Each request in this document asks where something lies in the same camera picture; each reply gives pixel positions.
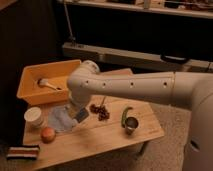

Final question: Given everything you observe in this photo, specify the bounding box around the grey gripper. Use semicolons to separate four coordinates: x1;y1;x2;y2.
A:
67;95;88;117

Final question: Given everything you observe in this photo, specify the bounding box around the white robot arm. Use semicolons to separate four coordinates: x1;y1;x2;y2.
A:
67;60;213;171

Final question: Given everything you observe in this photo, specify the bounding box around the dark grape bunch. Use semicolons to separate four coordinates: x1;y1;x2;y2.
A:
89;104;110;121

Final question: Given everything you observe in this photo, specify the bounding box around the light blue cloth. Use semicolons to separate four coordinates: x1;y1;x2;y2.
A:
48;105;78;133

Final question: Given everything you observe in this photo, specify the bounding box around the yellow plastic bin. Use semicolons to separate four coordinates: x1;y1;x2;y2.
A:
17;59;81;105

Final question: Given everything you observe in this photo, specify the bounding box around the green pepper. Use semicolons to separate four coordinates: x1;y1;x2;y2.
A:
121;106;133;128

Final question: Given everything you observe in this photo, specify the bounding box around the red apple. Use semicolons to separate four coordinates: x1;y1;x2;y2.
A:
41;127;56;143

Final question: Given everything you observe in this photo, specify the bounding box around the white cup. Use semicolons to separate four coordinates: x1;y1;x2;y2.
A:
24;107;44;127

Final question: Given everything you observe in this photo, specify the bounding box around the metal cup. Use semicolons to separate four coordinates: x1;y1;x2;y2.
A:
125;117;139;135

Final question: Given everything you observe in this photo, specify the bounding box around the metal pole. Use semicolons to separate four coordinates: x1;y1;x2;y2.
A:
63;0;76;45

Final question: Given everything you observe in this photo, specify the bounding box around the striped eraser block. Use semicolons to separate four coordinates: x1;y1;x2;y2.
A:
6;145;40;160

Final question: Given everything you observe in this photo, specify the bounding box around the white shelf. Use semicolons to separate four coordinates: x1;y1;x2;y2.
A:
57;0;213;19

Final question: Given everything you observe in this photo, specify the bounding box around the wooden handled brush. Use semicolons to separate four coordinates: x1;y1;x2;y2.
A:
37;78;60;90

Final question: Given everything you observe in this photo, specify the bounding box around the grey metal rail case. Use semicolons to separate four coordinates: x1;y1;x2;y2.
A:
62;42;213;73

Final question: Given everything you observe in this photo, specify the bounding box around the black handle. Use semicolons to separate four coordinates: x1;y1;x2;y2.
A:
160;55;190;64

